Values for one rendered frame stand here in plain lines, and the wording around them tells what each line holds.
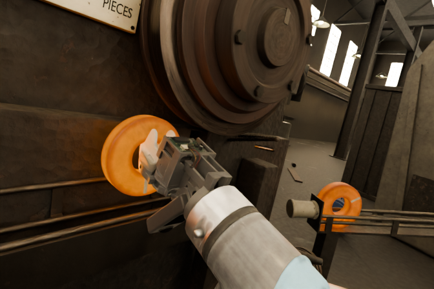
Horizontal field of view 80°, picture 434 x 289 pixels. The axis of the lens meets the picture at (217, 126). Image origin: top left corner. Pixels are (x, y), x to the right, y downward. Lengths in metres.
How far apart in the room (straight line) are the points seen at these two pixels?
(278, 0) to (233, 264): 0.50
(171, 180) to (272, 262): 0.18
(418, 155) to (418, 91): 0.63
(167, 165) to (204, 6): 0.29
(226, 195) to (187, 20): 0.32
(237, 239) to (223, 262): 0.03
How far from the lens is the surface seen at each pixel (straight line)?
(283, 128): 3.38
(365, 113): 4.80
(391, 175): 3.29
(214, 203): 0.33
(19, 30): 0.58
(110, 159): 0.48
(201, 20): 0.51
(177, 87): 0.52
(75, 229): 0.53
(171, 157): 0.39
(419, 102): 3.27
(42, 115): 0.54
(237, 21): 0.50
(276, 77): 0.61
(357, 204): 1.03
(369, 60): 9.73
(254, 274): 0.29
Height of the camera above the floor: 0.96
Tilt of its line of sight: 6 degrees down
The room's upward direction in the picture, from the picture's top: 13 degrees clockwise
